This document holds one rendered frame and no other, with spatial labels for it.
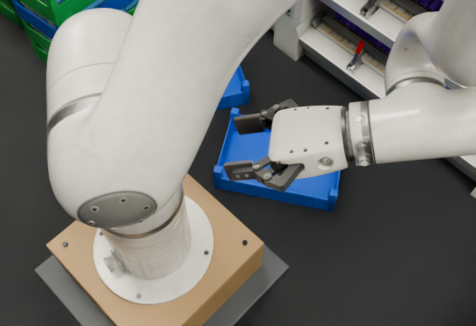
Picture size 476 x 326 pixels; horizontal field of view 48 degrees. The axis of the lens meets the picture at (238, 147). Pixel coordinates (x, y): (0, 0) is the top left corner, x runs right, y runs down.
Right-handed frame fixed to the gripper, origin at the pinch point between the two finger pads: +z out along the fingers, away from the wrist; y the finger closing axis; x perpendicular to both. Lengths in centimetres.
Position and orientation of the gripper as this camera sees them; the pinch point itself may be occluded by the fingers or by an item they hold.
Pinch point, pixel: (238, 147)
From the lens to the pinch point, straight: 74.9
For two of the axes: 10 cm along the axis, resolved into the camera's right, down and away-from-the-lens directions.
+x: -2.8, -7.0, -6.6
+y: 1.3, -7.1, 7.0
